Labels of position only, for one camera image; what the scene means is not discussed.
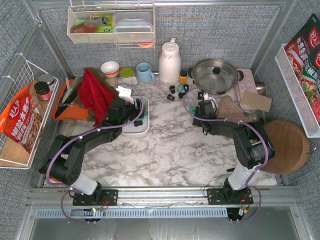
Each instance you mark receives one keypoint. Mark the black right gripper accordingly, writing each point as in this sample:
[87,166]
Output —
[196,111]

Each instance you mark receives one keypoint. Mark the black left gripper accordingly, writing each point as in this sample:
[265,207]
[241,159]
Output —
[137,110]

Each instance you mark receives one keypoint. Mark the pink striped cloth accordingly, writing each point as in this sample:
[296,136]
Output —
[227,109]

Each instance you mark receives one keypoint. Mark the white storage basket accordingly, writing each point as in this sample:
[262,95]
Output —
[141,127]

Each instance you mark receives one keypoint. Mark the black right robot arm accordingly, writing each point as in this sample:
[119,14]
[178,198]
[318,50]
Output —
[252,145]

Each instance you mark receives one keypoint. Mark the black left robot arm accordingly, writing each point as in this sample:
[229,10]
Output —
[64,159]

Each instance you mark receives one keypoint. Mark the green coffee capsule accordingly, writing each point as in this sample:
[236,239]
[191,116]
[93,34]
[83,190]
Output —
[180,88]
[192,110]

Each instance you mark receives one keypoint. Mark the black capsule number four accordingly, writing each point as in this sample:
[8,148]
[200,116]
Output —
[200,95]

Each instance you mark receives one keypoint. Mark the red cloth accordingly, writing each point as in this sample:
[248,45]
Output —
[96,95]

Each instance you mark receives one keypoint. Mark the stainless steel pan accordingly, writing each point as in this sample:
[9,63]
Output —
[215,75]

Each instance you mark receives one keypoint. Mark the green lid cup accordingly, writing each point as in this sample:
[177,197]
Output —
[127,76]

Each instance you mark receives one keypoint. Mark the blue mug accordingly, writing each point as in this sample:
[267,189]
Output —
[144,73]

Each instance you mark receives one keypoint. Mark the white orange bowl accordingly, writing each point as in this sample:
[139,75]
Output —
[110,69]

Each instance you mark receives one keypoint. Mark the brown sponge pad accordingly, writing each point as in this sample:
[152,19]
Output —
[256,101]

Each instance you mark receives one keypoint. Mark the pink tray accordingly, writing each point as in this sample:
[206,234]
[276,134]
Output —
[245,83]

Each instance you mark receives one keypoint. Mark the orange tray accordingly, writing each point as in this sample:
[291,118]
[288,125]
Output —
[73,111]

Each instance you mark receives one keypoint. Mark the white thermos jug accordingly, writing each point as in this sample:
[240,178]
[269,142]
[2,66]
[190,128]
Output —
[170,62]

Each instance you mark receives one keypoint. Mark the dark lid jar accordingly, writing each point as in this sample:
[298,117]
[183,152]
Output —
[43,91]

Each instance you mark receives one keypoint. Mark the clear plastic container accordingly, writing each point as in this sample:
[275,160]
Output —
[135,26]

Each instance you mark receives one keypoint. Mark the round wooden cutting board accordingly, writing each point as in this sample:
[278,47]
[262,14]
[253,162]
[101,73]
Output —
[292,147]

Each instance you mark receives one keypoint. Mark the red snack bag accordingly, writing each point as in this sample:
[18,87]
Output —
[19,121]

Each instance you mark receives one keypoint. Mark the red seasoning packets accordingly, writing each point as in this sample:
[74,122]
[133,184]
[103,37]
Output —
[303,52]

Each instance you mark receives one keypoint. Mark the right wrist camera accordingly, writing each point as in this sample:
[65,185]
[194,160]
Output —
[206,97]

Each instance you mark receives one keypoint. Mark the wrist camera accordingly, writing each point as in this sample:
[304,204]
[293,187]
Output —
[125,94]
[206,97]

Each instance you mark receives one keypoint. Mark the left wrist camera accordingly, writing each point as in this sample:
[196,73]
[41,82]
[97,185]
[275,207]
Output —
[125,94]

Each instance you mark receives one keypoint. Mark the white wall shelf basket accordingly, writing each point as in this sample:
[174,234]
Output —
[102,17]

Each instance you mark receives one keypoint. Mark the white wire basket right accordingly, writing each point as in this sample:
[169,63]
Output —
[307,117]

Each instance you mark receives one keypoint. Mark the white wire basket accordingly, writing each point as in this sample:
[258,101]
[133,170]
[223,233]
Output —
[13,155]
[307,117]

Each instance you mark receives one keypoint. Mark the white wire basket left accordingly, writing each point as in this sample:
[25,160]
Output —
[13,155]

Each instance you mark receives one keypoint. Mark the metal rail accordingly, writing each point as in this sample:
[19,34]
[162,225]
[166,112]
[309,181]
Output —
[169,197]

